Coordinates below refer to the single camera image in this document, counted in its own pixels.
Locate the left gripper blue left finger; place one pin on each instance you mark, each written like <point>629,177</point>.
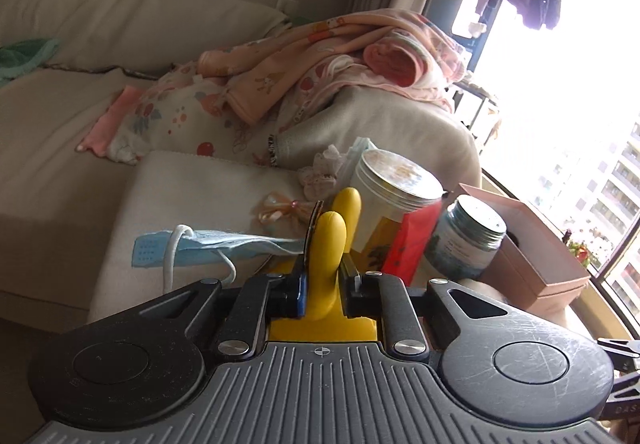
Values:
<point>248,311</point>

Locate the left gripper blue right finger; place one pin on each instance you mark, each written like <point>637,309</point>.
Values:
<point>383,298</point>

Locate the yellow rubber toy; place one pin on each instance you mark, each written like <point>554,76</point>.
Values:
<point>324,320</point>

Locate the blue face mask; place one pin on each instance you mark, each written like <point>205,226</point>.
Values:
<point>185,247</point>

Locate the blue mask package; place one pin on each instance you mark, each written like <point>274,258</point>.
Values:
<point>353,155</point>

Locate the red paper packet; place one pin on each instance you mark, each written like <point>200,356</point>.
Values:
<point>415,230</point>

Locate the green lid glass jar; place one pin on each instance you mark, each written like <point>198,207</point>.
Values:
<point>466,238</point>

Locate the white tea canister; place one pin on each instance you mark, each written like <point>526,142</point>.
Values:
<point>389,185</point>

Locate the pink cardboard box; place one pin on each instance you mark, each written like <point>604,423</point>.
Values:
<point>532,269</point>

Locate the pink floral blanket pile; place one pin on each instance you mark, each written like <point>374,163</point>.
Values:
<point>230,101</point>

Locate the beige sofa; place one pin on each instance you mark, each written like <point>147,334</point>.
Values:
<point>69,218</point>

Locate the potted plant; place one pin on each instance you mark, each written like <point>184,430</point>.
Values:
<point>579,250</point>

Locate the green towel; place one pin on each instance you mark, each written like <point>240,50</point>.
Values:
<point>23,57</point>

